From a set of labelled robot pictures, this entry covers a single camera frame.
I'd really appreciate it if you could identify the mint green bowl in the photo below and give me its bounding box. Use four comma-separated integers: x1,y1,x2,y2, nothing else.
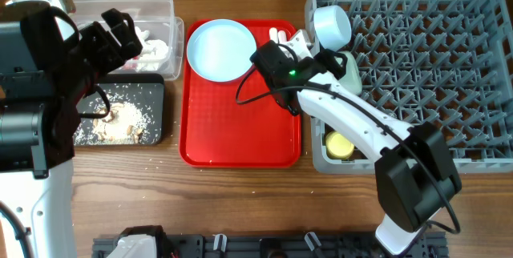
338,51,362,95

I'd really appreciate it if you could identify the light blue bowl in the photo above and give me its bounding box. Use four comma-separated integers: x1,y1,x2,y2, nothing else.
313,6,352,51

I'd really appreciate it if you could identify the food scraps pile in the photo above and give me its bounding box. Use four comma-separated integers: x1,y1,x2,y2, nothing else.
74,91,161,146

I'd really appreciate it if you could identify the yellow plastic cup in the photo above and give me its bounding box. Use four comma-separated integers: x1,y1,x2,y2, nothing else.
325,131,355,159

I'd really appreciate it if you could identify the light blue plate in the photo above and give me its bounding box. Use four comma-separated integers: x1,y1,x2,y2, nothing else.
186,19,257,83

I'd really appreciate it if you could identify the red snack wrapper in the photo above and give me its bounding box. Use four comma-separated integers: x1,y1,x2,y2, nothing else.
121,61,138,71

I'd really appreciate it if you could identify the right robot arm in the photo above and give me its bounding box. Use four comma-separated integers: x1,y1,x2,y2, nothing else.
250,40,462,256

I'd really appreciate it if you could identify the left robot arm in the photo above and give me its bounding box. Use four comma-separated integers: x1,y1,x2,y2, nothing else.
1,0,143,257

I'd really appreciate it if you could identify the clear plastic waste bin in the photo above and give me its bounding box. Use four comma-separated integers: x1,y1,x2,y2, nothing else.
67,0,185,82

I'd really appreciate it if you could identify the black waste tray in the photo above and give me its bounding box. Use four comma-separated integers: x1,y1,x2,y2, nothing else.
74,73,166,147

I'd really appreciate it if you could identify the grey dishwasher rack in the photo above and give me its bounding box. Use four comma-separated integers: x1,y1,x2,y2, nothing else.
305,0,512,174

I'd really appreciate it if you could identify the white plastic fork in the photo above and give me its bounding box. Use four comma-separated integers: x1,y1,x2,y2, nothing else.
277,30,288,45

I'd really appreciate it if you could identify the white plastic spoon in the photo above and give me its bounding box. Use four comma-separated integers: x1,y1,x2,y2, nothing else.
269,27,279,43

